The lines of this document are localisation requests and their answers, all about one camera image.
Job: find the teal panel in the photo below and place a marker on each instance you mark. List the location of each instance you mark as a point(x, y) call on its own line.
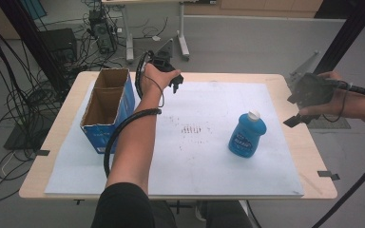
point(33, 8)

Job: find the grey floor mat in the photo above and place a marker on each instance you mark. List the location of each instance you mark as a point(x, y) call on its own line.
point(336, 125)

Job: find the person's right hand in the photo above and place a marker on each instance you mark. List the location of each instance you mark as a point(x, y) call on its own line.
point(337, 106)

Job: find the black floor mat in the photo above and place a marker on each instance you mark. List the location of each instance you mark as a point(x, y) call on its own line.
point(22, 139)

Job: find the person's left hand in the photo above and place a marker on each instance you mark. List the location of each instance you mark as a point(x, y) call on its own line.
point(155, 79)

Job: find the blue cardboard box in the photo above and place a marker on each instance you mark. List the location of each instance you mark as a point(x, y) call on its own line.
point(117, 126)

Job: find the person's leg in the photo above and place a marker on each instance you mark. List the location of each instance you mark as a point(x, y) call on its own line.
point(225, 217)
point(163, 217)

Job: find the person's right leg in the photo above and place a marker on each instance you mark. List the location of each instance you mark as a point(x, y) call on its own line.
point(225, 217)

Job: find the black metal post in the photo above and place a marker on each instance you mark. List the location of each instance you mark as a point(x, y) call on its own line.
point(28, 34)
point(351, 28)

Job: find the person's left leg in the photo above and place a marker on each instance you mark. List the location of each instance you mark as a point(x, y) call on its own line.
point(163, 217)

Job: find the person's black left sleeve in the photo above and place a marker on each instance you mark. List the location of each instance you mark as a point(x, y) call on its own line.
point(123, 209)

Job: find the wooden cabinet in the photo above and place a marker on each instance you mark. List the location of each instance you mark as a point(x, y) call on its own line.
point(266, 6)

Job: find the black equipment box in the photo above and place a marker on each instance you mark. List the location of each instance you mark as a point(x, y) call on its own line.
point(58, 42)

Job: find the white desk frame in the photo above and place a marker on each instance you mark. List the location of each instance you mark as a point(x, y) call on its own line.
point(182, 31)

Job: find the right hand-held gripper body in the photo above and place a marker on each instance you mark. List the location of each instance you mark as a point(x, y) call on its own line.
point(313, 91)

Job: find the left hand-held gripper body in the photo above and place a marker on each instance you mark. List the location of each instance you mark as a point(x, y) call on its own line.
point(164, 63)

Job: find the white paper sheet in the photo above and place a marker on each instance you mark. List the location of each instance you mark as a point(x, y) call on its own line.
point(202, 171)

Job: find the blue bottle with white cap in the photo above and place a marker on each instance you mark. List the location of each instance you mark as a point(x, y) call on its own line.
point(245, 139)

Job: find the black computer tower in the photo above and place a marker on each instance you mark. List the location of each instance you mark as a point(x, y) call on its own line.
point(103, 34)

